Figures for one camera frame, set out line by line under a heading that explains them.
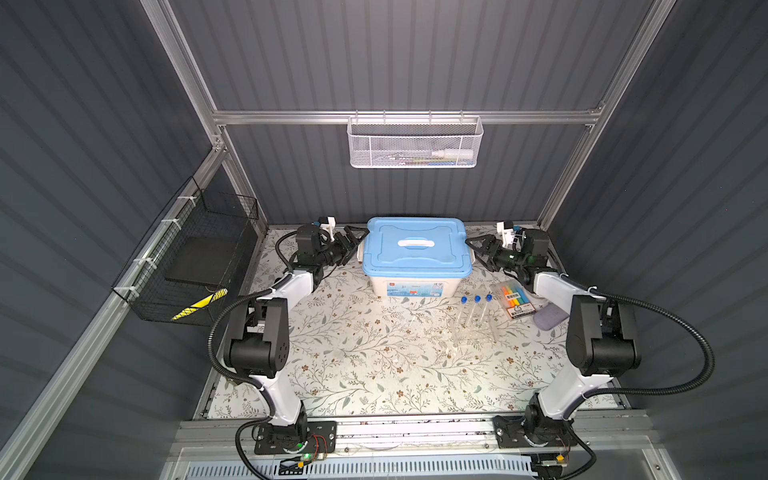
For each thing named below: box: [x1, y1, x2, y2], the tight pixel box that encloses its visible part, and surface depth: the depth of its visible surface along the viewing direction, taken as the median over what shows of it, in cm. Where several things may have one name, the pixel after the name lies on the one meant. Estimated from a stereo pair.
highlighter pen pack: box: [502, 285, 537, 319], surface depth 98 cm
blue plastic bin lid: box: [362, 217, 473, 278], surface depth 93 cm
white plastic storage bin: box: [368, 276, 463, 298], surface depth 95 cm
